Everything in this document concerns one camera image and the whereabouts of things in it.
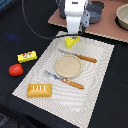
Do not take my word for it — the yellow toy cheese wedge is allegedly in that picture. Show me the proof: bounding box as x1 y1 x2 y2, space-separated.
65 37 79 48

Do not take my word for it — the beige woven placemat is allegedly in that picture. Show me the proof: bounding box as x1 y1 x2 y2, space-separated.
13 37 114 128

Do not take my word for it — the orange toy bread loaf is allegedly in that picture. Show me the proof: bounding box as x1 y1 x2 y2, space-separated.
27 84 52 97

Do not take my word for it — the yellow toy butter box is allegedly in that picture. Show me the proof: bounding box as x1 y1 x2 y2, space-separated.
18 51 37 63

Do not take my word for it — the grey toy pot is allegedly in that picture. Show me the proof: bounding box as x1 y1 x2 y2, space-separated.
56 0 66 19

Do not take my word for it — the red toy tomato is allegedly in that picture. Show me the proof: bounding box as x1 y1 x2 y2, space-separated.
9 64 24 76

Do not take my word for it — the round beige toy plate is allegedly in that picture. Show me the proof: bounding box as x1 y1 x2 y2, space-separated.
55 55 82 78

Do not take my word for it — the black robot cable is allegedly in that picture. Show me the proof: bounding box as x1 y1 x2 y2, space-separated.
21 0 68 41

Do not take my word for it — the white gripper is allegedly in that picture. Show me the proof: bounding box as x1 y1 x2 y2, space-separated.
64 0 90 35

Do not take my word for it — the grey toy saucepan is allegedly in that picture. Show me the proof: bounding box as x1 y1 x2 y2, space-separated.
87 3 102 24

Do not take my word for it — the beige bowl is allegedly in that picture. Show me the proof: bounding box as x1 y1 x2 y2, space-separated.
116 4 128 30

